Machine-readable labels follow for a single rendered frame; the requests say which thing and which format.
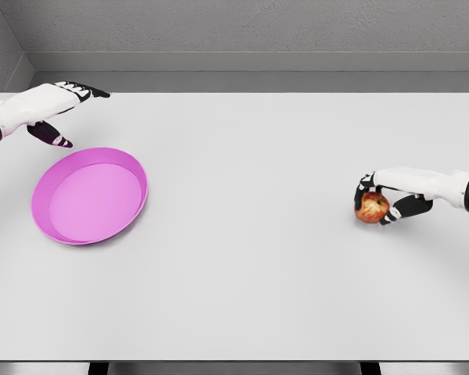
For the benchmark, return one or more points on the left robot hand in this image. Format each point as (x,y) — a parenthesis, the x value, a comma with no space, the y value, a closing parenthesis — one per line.
(51,99)

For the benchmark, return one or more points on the pink round plate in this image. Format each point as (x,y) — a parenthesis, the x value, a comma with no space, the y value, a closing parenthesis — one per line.
(89,196)

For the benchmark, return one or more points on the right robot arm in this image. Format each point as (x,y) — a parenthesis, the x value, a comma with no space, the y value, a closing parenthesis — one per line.
(463,189)

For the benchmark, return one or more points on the red yellow apple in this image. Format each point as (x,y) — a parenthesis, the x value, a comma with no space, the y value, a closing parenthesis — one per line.
(371,207)

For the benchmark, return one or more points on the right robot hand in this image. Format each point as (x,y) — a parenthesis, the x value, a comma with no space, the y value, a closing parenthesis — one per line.
(404,181)

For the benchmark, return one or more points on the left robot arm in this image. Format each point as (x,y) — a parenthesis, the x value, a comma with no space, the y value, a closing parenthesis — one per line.
(4,115)

